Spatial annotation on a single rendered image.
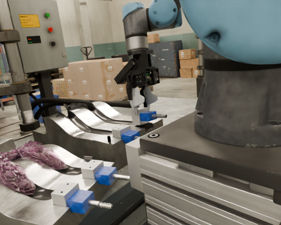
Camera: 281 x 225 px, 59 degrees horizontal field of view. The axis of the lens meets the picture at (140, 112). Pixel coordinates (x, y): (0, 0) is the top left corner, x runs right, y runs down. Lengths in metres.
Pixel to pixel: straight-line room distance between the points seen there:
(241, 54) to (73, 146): 0.79
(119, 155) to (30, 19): 1.04
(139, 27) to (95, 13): 8.89
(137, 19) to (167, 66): 7.08
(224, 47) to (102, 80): 4.57
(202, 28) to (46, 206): 0.51
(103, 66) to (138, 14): 3.86
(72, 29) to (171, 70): 3.59
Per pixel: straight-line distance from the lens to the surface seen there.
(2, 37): 1.36
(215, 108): 0.32
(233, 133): 0.31
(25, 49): 1.55
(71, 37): 8.91
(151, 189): 0.45
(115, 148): 0.75
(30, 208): 0.61
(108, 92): 4.77
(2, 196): 0.65
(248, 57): 0.17
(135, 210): 0.89
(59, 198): 0.57
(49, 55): 1.61
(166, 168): 0.40
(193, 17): 0.16
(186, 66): 7.68
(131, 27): 0.84
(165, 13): 0.69
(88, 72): 4.95
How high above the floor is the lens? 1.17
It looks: 16 degrees down
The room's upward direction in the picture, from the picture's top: 7 degrees counter-clockwise
